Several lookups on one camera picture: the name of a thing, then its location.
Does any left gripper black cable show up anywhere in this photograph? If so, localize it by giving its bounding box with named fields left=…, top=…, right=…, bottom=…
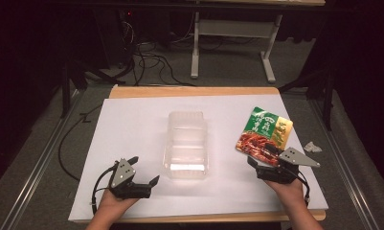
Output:
left=90, top=165, right=118, bottom=216

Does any person's right hand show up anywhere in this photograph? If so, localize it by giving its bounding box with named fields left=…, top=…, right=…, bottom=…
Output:
left=263, top=177, right=306, bottom=209

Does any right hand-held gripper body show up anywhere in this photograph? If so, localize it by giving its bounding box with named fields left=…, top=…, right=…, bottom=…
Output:
left=256, top=147, right=322, bottom=185

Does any green and red food packet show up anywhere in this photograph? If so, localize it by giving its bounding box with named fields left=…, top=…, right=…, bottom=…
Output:
left=235, top=105, right=294, bottom=168

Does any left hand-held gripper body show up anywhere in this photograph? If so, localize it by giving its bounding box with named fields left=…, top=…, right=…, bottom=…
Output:
left=108, top=157, right=153, bottom=200

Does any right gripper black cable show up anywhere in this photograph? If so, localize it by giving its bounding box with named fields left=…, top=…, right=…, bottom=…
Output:
left=295, top=172, right=311, bottom=206

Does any white paper table cover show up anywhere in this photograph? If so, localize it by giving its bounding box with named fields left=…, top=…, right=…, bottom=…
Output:
left=68, top=94, right=329, bottom=223

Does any person's left hand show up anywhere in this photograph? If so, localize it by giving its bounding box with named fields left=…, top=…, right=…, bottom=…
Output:
left=98, top=189, right=140, bottom=222

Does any white metal desk frame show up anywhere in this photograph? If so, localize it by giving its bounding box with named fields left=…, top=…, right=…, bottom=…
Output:
left=190, top=11, right=283, bottom=84

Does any wooden table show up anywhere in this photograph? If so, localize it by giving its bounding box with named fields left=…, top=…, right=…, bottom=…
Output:
left=68, top=84, right=328, bottom=224

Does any black cable on floor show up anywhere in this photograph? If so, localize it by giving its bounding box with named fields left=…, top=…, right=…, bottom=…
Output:
left=57, top=104, right=102, bottom=182

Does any clear plastic container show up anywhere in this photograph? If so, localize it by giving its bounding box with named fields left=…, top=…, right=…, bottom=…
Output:
left=162, top=110, right=211, bottom=180

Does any metal floor rail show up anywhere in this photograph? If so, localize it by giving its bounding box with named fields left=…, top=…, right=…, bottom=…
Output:
left=308, top=99, right=373, bottom=230
left=0, top=89, right=85, bottom=230

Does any black metal stand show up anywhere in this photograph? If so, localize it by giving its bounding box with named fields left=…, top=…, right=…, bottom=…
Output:
left=278, top=65, right=338, bottom=132
left=59, top=58, right=130, bottom=120

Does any bundle of black cables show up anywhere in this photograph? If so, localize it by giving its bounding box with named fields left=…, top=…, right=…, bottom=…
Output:
left=118, top=18, right=197, bottom=88

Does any crumpled white paper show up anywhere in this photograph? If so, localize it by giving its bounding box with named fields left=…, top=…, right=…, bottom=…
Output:
left=303, top=141, right=324, bottom=154

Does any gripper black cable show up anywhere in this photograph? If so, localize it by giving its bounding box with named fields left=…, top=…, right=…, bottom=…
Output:
left=295, top=172, right=311, bottom=206
left=90, top=165, right=118, bottom=216

